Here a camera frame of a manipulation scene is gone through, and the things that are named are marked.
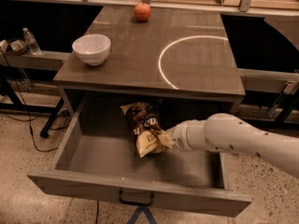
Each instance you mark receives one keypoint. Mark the brown chip bag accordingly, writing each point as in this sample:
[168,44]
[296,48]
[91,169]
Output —
[145,124]

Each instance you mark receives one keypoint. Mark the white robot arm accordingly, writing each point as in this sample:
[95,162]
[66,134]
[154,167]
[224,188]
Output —
[226,133]

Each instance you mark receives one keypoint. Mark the grey counter cabinet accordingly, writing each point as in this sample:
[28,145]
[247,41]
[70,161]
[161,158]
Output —
[181,57]

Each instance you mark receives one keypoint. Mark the open grey wooden drawer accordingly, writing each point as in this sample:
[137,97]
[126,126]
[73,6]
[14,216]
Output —
[97,158]

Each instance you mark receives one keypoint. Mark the white bowl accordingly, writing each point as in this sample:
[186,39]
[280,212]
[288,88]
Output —
[92,49]

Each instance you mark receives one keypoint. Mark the red apple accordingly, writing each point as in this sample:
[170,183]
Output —
[142,12]

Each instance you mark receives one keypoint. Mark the grey side bench left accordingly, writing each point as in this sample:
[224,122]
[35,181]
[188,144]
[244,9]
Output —
[46,60]

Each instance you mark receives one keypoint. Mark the grey side bench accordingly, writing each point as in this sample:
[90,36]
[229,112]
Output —
[269,81]
[46,60]

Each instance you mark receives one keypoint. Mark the clear plastic water bottle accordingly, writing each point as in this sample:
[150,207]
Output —
[31,41]

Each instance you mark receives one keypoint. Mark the grey side bench right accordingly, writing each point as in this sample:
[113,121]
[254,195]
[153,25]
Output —
[269,81]

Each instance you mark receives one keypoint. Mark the small dish with items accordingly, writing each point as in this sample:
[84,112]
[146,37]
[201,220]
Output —
[13,47]

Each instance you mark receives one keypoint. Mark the black drawer handle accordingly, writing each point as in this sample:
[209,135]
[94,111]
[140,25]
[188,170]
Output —
[138,199]

